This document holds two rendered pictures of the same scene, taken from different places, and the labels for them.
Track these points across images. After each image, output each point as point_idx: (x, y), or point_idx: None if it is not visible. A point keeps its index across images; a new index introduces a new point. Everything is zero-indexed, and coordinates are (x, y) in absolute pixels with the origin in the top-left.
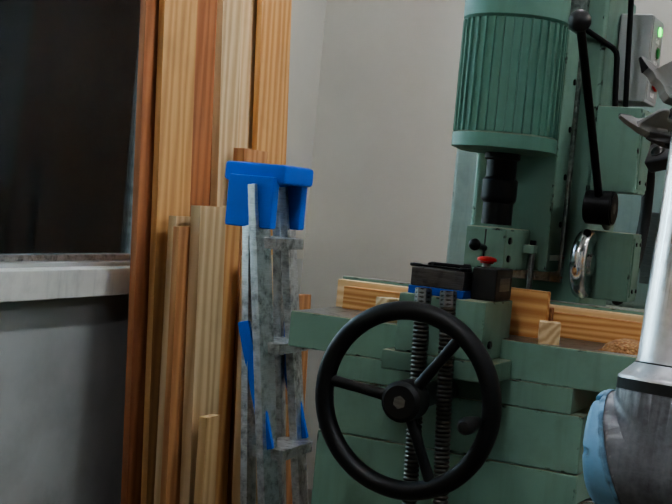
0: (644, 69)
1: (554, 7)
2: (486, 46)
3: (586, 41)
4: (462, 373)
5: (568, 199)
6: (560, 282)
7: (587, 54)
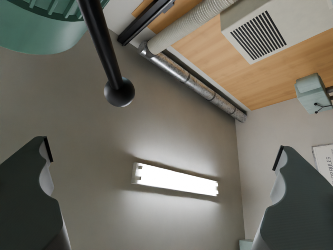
0: (49, 148)
1: (55, 30)
2: None
3: (112, 78)
4: None
5: None
6: None
7: (107, 62)
